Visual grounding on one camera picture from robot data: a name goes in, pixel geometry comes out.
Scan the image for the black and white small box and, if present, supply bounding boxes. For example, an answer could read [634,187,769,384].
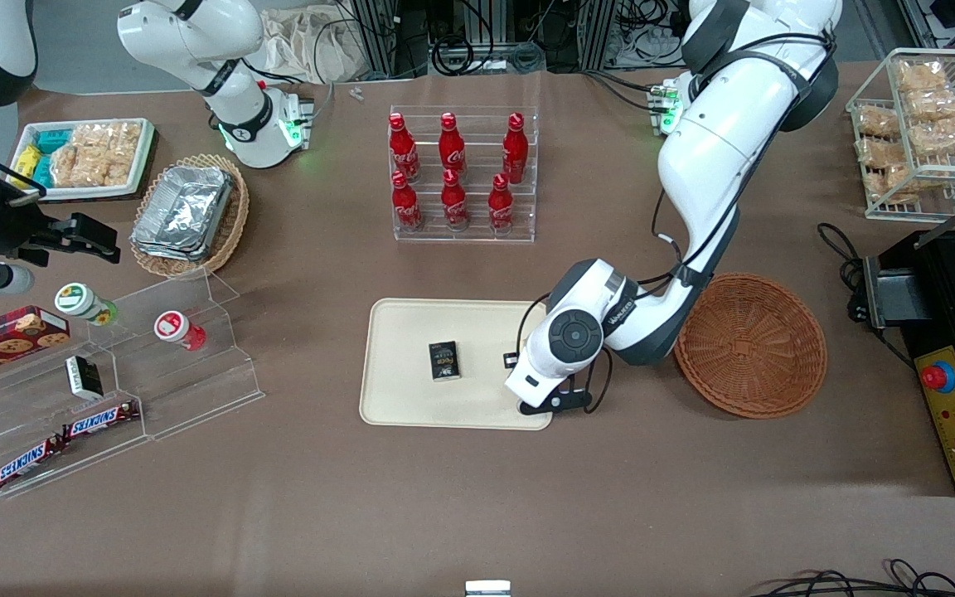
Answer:
[64,354,104,402]

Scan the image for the beige cloth bag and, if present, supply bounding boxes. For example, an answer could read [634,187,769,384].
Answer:
[257,5,364,85]

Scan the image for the black floor cables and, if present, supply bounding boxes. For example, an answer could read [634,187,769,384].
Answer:
[749,558,955,597]

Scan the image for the Snickers chocolate bar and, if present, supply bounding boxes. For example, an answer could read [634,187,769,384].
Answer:
[0,436,67,491]
[61,400,142,442]

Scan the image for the clear fried snack bag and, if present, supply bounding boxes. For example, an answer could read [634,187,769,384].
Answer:
[895,59,948,94]
[854,105,903,138]
[862,165,944,206]
[902,86,955,122]
[909,115,955,156]
[857,136,911,168]

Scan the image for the clear rice cracker bag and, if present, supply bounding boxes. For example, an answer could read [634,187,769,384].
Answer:
[103,121,143,187]
[49,124,111,189]

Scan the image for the green lid cup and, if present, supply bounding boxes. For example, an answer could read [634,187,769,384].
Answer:
[54,282,120,327]

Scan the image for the red cola bottle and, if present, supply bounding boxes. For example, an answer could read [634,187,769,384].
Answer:
[438,112,468,180]
[502,113,530,186]
[390,171,425,233]
[387,113,421,184]
[440,169,471,231]
[487,172,516,235]

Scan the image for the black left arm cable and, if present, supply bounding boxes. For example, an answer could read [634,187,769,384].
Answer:
[501,29,831,415]

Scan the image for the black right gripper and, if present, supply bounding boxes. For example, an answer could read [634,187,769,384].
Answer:
[0,187,122,268]

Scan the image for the white rectangular snack tray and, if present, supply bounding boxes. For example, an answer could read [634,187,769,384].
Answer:
[8,118,157,203]

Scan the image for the coiled black background cables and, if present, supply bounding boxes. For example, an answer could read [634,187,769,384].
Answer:
[429,0,480,77]

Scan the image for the black adapter cable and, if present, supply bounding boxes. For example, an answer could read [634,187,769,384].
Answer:
[815,221,886,326]

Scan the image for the white wire basket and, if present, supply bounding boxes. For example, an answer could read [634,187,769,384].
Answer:
[846,47,955,223]

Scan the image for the yellow snack packet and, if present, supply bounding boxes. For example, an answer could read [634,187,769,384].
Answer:
[12,144,44,180]

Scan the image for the red cookie box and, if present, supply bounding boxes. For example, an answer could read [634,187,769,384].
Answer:
[0,305,71,385]

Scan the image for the clear acrylic step display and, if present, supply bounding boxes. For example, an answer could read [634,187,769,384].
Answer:
[0,269,266,501]

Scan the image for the red lid cup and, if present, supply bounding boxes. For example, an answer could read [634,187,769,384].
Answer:
[153,309,208,352]

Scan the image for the clear acrylic bottle rack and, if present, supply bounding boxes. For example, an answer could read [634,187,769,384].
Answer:
[389,105,540,245]

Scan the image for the aluminium foil container stack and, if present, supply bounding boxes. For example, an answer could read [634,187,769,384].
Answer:
[130,165,235,261]

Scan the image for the beige plastic tray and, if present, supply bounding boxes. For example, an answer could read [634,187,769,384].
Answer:
[359,298,554,431]

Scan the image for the black cooking appliance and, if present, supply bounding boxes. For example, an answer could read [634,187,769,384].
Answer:
[899,184,955,499]

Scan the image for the brown wicker basket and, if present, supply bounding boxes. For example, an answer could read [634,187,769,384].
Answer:
[673,273,829,420]

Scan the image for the light wicker basket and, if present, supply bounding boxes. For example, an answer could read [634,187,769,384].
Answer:
[129,153,251,279]

